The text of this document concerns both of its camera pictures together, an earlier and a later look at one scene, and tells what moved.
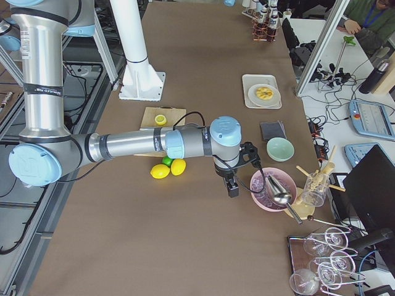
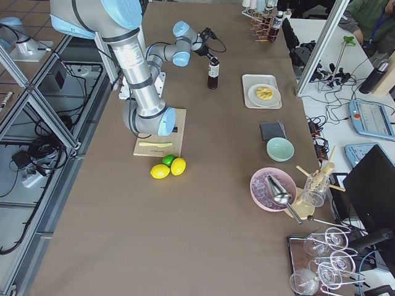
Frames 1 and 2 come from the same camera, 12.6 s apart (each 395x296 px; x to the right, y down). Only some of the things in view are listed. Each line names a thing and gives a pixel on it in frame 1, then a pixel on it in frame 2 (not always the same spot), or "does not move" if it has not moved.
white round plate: (264, 95) does not move
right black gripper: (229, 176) to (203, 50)
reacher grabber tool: (349, 39) does not move
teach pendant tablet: (371, 119) does not move
